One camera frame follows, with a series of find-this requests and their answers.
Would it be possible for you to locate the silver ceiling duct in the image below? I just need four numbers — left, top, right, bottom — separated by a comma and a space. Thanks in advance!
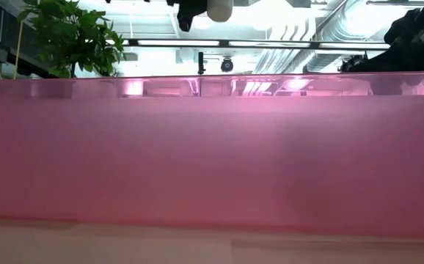
254, 0, 385, 74

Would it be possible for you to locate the black tripod stand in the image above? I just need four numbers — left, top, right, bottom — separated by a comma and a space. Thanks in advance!
197, 51, 206, 76

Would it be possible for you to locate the pink translucent plastic basket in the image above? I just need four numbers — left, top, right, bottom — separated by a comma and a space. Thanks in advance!
0, 72, 424, 241

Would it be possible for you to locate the black round hanging camera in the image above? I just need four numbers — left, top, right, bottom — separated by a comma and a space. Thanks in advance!
220, 56, 235, 73

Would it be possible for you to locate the green leafy plant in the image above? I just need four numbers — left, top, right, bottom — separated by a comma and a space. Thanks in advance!
17, 0, 127, 79

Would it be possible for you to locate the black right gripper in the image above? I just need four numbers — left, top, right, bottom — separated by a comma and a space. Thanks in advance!
338, 12, 424, 73

